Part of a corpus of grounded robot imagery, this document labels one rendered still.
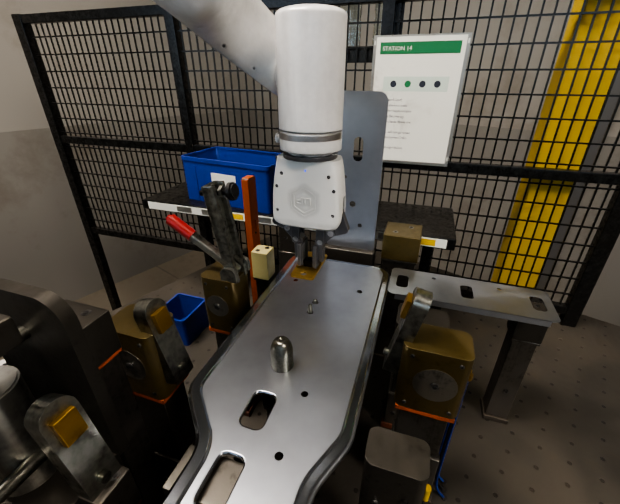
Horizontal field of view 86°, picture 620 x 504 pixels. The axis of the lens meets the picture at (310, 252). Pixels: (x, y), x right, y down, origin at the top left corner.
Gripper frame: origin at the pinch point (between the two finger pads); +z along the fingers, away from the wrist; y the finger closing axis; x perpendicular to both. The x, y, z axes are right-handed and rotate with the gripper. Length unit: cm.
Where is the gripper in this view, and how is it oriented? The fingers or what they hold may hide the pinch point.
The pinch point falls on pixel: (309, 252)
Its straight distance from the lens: 53.1
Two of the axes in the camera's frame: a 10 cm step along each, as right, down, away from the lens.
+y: 9.5, 1.5, -2.8
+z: 0.0, 8.8, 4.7
